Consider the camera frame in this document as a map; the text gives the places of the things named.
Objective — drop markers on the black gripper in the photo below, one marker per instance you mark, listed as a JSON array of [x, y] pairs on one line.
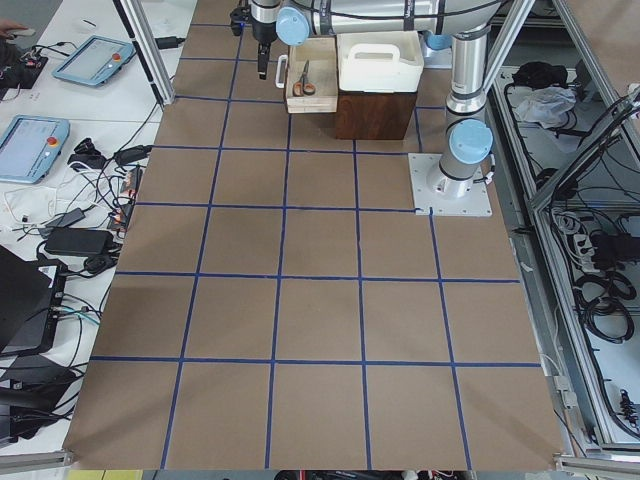
[[262, 30]]

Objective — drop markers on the red grey handled scissors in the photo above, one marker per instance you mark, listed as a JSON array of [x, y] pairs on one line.
[[303, 87]]

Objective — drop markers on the light wooden drawer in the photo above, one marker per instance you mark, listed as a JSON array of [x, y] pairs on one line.
[[311, 77]]

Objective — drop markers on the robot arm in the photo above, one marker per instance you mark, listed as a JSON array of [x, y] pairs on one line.
[[453, 35]]

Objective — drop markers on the white plastic tray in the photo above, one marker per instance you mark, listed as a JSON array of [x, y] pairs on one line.
[[379, 62]]

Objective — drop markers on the blue teach pendant upper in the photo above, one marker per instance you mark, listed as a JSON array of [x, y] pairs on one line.
[[95, 61]]

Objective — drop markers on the blue teach pendant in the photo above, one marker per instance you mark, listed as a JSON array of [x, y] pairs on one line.
[[95, 61], [29, 147]]

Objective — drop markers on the blue teach pendant lower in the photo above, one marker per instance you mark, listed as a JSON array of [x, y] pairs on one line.
[[29, 147]]

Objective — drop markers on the black power brick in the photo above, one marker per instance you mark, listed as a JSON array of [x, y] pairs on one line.
[[78, 242]]

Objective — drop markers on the black laptop computer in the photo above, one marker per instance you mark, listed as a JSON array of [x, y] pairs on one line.
[[31, 291]]

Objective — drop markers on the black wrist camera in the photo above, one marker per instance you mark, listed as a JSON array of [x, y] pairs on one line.
[[239, 18]]

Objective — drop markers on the aluminium frame post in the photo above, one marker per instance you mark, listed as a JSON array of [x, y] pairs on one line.
[[134, 20]]

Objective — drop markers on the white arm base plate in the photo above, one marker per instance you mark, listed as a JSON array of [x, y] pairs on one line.
[[436, 194]]

